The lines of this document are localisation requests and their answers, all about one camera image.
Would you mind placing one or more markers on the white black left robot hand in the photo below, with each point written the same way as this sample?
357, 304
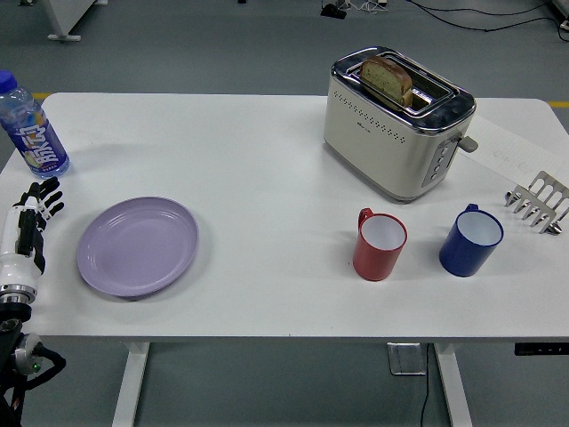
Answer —
10, 262

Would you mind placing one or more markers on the purple round plate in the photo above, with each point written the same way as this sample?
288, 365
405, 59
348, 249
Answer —
138, 247

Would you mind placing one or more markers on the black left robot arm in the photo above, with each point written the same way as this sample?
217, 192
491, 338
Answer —
13, 351

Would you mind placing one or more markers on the blue labelled drink bottle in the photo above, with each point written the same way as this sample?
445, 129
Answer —
37, 142

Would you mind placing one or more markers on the white table leg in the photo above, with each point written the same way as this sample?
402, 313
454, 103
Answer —
131, 382
453, 387

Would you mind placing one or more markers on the red enamel mug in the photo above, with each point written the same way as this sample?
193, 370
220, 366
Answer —
373, 262

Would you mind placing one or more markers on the cream silver toaster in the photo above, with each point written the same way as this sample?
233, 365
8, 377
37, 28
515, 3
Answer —
378, 147

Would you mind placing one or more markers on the silver under-table box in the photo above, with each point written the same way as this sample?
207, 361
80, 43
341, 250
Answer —
404, 358

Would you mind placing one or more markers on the black floor device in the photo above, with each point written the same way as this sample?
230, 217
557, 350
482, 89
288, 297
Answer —
333, 11

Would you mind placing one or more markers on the brown bread slice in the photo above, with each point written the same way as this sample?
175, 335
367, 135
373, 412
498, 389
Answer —
384, 80

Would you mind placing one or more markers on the blue enamel mug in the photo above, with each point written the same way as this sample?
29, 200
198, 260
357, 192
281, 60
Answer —
462, 258

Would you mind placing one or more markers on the white paper sheet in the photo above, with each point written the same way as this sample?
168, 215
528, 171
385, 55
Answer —
511, 147

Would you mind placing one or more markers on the silver metal toast rack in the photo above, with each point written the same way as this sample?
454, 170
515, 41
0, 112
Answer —
540, 202

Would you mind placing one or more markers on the black table control panel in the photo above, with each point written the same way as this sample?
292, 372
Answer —
540, 349

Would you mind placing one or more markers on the white furniture frame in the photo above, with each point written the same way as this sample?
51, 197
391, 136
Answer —
66, 18

